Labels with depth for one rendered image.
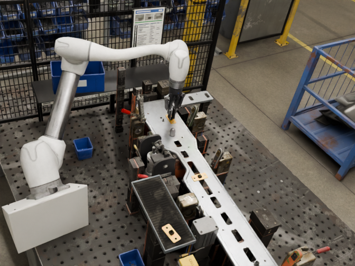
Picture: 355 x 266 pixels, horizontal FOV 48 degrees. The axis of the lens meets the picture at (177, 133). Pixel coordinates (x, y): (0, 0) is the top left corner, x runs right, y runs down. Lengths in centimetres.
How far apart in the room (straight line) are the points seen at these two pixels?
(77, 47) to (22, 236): 95
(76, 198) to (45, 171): 21
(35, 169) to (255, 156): 142
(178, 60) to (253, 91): 260
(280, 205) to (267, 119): 188
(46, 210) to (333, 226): 160
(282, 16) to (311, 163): 227
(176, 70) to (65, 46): 57
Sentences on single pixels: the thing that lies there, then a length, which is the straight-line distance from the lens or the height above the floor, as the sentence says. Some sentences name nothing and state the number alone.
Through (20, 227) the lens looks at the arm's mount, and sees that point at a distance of 200.
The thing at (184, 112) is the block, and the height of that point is 98.
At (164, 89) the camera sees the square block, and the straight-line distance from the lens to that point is 252.
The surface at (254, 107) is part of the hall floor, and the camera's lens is 435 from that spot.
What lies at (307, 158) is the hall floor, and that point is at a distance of 397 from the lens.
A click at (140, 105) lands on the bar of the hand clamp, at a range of 217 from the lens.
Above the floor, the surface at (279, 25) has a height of 30.
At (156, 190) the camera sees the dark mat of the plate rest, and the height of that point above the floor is 116.
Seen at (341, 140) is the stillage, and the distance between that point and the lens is 409.
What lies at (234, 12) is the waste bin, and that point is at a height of 40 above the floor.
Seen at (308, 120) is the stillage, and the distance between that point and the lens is 416.
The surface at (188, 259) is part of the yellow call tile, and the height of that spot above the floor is 116.
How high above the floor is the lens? 251
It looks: 41 degrees down
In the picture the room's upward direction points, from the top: 10 degrees clockwise
